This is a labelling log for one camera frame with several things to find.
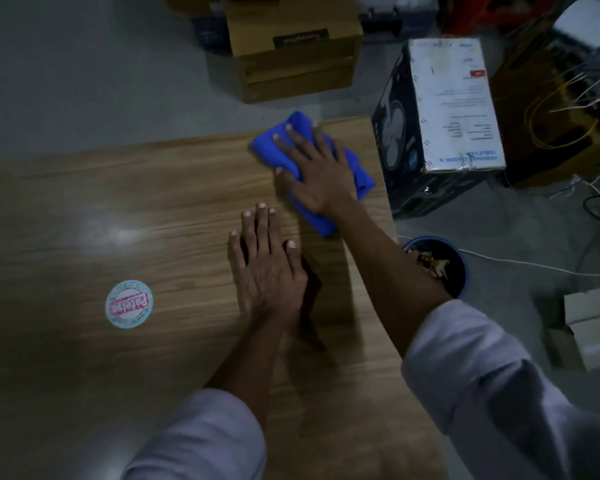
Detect person's right hand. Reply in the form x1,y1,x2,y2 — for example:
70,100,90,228
271,123,361,218

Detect person's left hand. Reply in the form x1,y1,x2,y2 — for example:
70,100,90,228
228,202,309,325

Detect blue cloth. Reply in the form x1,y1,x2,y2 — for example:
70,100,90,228
251,110,376,238

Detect round white foil lid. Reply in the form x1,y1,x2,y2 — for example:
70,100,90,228
104,279,155,329

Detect blue round waste bin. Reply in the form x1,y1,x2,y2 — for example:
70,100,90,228
401,236,470,299

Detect person's left forearm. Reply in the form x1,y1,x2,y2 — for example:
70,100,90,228
205,314,301,431

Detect person's right forearm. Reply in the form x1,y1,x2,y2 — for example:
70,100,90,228
337,204,453,358

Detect black box with white label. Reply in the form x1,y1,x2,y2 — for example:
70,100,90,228
371,38,507,219

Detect wooden table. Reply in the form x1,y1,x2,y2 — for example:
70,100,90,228
0,114,451,480

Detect dark blue small box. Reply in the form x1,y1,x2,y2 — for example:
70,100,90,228
189,14,231,55

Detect large brown cardboard box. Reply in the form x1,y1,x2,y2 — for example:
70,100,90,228
489,14,600,188

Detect light denim shirt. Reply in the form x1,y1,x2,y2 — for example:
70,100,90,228
122,298,600,480

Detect small brown cardboard box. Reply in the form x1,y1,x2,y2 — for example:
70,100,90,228
165,0,221,18

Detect red plastic item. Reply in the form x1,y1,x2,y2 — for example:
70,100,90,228
437,0,561,35

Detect small open white carton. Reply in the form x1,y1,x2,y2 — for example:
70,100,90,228
547,287,600,371

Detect white rounded device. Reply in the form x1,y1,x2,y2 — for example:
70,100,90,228
552,0,600,51

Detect brown cardboard box with handle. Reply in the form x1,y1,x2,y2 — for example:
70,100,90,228
222,0,363,105

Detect yellow wire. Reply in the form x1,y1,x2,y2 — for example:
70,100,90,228
525,74,600,151

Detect white cable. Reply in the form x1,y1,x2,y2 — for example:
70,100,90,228
397,235,600,279

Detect thin white wire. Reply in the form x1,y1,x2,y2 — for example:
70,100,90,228
549,172,600,215

